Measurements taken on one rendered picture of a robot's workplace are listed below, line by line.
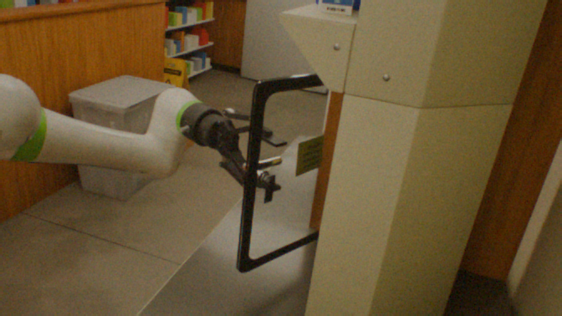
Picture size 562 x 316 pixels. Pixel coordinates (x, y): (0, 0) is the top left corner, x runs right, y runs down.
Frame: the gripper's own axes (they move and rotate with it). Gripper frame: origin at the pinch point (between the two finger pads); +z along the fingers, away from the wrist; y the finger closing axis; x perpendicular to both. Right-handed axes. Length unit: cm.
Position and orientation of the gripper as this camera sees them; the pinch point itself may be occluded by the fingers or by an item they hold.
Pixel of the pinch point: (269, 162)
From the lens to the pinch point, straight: 95.0
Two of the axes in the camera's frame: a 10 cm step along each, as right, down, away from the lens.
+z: 6.7, 3.7, -6.4
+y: 1.1, -9.0, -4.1
